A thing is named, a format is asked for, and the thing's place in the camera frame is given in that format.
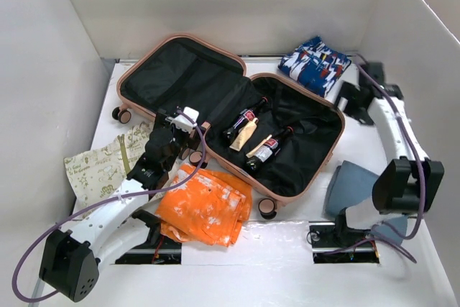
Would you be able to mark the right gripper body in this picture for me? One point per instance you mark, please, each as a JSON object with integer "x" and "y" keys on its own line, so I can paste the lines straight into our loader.
{"x": 349, "y": 92}

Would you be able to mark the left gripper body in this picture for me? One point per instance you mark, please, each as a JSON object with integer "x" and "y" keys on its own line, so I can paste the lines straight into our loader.
{"x": 177, "y": 133}

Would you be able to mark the grey-blue cloth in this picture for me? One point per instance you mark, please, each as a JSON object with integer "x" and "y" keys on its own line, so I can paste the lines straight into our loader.
{"x": 361, "y": 200}

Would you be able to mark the beige cosmetic tube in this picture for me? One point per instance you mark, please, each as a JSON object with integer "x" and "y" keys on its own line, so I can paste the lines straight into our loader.
{"x": 244, "y": 135}

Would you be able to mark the orange white tie-dye garment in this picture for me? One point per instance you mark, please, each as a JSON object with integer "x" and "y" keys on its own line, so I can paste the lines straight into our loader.
{"x": 210, "y": 208}

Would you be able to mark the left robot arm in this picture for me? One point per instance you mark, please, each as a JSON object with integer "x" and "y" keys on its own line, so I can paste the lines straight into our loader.
{"x": 73, "y": 259}

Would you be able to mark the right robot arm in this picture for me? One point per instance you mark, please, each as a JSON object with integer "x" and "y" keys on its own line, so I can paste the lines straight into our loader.
{"x": 387, "y": 110}

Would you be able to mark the blue white patterned garment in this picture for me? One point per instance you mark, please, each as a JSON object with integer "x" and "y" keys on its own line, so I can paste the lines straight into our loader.
{"x": 315, "y": 66}

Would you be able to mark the pink hardshell suitcase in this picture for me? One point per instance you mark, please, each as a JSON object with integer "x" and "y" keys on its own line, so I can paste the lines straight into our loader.
{"x": 186, "y": 71}

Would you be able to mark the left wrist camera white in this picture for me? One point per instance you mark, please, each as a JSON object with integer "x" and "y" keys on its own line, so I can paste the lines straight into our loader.
{"x": 186, "y": 119}

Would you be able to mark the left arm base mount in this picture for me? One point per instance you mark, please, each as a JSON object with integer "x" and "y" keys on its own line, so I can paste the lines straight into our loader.
{"x": 157, "y": 250}

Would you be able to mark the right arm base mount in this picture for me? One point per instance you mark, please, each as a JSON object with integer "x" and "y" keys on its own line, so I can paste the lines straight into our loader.
{"x": 331, "y": 246}

